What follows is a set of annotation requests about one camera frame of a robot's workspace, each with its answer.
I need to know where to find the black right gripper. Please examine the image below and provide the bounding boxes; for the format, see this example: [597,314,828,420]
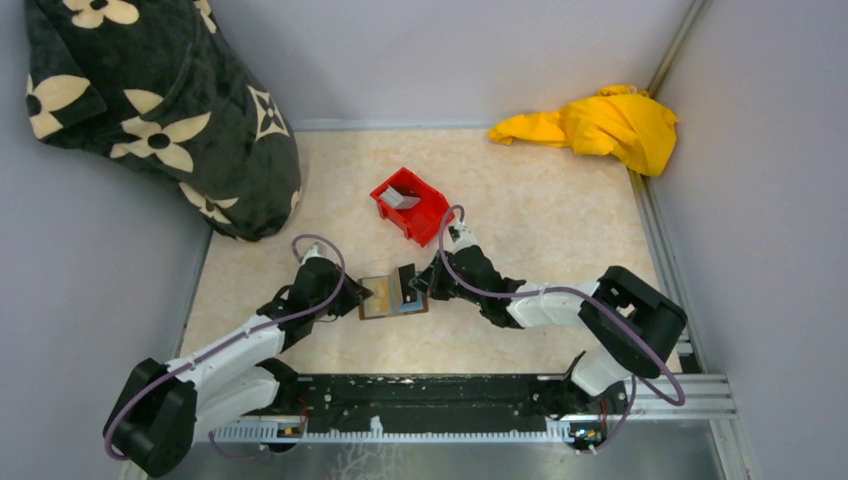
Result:
[410,249,485,306]

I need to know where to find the black credit card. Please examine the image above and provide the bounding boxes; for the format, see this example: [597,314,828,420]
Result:
[396,263,418,307]

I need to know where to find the yellow credit card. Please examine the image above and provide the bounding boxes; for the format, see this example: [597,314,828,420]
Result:
[362,276,391,318]

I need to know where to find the brown leather card holder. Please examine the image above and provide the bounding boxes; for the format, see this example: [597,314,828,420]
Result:
[358,274,429,320]

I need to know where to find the red plastic bin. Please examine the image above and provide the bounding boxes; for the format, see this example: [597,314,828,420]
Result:
[370,167,449,247]

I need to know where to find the grey cards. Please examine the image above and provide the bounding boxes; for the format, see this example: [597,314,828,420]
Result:
[380,186,420,211]

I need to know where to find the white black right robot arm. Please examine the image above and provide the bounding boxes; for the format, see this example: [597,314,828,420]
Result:
[408,222,687,412]

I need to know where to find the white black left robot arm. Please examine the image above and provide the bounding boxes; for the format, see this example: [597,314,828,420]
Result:
[103,243,373,478]

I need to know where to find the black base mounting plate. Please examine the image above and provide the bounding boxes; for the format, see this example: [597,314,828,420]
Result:
[235,372,631,435]

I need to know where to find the yellow crumpled cloth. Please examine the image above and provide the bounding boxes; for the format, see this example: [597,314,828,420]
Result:
[487,84,679,177]

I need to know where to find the black floral plush blanket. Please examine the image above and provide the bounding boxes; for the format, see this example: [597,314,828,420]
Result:
[23,1,302,242]

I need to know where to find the white slotted cable duct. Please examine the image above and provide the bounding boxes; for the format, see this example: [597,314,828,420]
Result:
[213,420,575,444]

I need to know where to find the aluminium frame rail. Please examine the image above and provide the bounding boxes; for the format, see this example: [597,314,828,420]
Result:
[536,372,738,422]

